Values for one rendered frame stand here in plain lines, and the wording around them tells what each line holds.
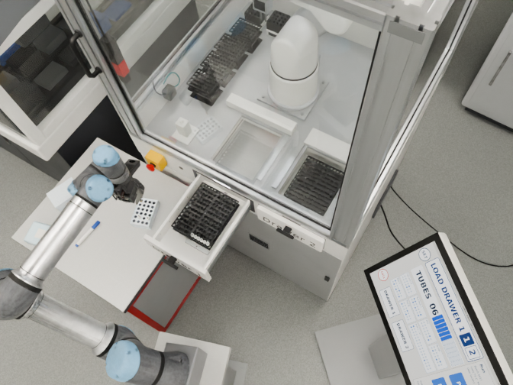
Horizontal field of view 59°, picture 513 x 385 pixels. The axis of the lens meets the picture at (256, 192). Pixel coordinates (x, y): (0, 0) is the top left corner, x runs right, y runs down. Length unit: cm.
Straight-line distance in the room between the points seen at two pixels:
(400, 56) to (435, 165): 223
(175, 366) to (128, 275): 50
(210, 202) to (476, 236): 167
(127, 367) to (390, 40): 117
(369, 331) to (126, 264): 132
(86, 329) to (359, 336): 146
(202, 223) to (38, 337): 141
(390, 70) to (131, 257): 139
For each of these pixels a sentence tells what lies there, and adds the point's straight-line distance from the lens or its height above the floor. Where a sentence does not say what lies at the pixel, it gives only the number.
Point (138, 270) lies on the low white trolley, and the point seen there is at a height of 76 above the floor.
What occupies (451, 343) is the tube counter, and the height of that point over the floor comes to 112.
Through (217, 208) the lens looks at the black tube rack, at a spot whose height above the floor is 90.
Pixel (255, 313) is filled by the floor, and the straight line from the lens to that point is 257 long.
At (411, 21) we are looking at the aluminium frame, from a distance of 80.
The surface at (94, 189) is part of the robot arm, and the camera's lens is 135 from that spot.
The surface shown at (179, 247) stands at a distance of 183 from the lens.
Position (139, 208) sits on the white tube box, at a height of 78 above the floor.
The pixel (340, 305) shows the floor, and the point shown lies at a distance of 260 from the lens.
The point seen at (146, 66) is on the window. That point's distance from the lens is 144.
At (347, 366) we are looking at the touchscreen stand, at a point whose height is 4.
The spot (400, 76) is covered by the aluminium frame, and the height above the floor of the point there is 187.
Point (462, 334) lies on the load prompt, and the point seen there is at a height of 115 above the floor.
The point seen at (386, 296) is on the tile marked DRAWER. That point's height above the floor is 100.
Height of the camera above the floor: 252
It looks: 64 degrees down
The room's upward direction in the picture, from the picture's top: 7 degrees counter-clockwise
